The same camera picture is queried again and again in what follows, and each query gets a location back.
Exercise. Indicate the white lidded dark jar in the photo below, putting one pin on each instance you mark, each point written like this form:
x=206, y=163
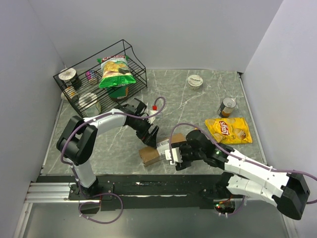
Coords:
x=69, y=78

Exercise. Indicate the brown cardboard express box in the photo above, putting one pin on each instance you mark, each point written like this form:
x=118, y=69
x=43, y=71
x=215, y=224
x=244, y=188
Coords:
x=150, y=155

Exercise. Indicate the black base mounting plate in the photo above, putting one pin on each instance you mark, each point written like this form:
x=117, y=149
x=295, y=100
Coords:
x=157, y=191

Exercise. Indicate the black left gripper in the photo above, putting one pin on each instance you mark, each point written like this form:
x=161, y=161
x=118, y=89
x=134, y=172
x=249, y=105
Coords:
x=149, y=139

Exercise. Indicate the purple pink small cup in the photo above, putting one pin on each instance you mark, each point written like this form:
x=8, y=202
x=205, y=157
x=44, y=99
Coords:
x=92, y=77

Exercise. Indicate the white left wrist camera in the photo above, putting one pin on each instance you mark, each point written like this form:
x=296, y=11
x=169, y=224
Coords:
x=151, y=112

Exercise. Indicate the yellow Lays chips bag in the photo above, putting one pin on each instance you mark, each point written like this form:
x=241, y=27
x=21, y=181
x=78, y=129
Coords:
x=229, y=130

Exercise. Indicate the green chips bag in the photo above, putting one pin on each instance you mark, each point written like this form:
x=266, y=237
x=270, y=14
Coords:
x=115, y=71

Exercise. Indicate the black wire shelf rack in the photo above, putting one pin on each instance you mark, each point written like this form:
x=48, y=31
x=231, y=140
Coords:
x=136, y=67

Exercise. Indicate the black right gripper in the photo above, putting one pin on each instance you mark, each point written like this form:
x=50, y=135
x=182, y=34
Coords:
x=185, y=163

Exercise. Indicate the orange labelled tin can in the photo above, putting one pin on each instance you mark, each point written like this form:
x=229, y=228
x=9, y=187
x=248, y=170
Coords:
x=226, y=107

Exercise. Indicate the green snack canister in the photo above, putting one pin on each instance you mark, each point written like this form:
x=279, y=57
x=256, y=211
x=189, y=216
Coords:
x=118, y=93

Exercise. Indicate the white yogurt tub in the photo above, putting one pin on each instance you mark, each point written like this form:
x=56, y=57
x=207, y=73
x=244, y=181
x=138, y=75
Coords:
x=195, y=82

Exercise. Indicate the small yellow labelled can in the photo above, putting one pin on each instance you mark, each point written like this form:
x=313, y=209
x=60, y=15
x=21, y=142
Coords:
x=70, y=94

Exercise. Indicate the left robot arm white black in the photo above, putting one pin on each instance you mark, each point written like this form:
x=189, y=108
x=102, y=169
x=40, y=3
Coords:
x=77, y=141

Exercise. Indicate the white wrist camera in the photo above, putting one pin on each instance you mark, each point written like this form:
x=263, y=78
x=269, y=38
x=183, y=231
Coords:
x=151, y=112
x=173, y=156

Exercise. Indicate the aluminium rail frame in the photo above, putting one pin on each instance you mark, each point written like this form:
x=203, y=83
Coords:
x=57, y=210

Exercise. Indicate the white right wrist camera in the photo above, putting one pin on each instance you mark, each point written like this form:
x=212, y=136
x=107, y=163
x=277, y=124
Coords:
x=173, y=156

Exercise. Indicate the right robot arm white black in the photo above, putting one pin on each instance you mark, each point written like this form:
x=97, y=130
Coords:
x=286, y=190

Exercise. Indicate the white lidded pale can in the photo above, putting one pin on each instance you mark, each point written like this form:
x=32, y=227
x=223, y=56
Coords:
x=90, y=105

